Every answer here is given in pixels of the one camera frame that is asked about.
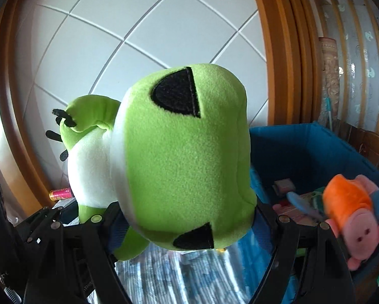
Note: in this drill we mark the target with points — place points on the wooden door frame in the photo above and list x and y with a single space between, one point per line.
294 60

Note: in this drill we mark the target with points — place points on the rolled patterned carpet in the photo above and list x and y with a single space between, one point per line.
330 79

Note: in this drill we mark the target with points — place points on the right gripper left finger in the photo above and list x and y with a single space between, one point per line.
71 277

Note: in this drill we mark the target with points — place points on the blue plastic storage crate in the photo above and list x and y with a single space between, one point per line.
309 156

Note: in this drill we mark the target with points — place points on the orange pig plush toy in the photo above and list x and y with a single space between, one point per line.
348 205

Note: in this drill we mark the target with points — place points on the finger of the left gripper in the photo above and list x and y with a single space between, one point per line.
49 231

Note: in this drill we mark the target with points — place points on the blue striped table cloth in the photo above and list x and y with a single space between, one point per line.
161 276

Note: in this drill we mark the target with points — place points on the pink cylindrical can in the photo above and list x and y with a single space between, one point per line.
61 194

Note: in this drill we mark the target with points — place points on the teal mop handle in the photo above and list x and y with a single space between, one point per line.
329 112

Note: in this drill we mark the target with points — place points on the wooden chair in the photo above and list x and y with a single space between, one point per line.
366 143

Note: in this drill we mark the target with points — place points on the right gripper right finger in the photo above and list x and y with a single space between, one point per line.
306 257

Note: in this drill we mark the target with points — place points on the green frog plush toy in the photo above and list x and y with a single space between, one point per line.
174 154

